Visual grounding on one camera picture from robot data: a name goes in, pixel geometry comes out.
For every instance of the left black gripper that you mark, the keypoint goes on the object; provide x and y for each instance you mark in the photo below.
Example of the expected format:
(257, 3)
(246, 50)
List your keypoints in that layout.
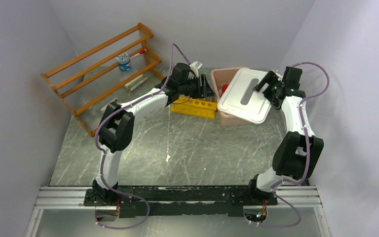
(205, 91)

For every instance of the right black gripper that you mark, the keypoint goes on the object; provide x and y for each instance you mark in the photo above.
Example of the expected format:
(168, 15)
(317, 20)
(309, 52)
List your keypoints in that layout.
(270, 78)

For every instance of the metal tray lid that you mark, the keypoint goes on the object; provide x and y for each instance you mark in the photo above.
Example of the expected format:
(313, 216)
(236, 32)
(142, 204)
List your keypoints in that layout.
(241, 100)

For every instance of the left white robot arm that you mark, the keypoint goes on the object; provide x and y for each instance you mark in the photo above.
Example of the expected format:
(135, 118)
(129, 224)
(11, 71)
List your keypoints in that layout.
(115, 132)

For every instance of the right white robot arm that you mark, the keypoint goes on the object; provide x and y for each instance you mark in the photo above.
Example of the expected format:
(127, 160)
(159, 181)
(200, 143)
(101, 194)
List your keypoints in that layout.
(297, 155)

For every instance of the yellow test tube rack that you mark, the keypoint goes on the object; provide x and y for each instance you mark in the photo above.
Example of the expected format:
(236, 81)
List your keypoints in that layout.
(204, 108)

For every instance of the red capped wash bottle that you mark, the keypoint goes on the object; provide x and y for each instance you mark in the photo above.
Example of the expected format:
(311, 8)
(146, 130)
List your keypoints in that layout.
(224, 87)

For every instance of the pink plastic bin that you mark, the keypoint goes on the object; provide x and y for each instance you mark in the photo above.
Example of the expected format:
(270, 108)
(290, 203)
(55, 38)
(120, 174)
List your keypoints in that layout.
(220, 77)

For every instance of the red capped thermometer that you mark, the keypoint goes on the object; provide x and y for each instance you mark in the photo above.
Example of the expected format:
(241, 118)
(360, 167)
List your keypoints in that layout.
(142, 52)

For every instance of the blue lidded jar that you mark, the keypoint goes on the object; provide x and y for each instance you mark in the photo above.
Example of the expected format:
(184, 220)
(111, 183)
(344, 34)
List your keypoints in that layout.
(123, 62)

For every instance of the beige stapler on shelf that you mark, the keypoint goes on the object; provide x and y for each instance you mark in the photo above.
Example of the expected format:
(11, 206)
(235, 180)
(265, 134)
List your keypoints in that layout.
(115, 100)

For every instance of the orange wooden shelf rack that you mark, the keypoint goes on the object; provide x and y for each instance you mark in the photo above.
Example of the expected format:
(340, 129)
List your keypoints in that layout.
(89, 81)

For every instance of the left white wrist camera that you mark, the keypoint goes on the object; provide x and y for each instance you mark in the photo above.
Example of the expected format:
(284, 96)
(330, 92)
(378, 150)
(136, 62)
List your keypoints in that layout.
(195, 66)

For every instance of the black base frame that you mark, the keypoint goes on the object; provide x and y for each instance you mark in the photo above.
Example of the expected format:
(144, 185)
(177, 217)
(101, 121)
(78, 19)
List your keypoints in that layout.
(137, 201)

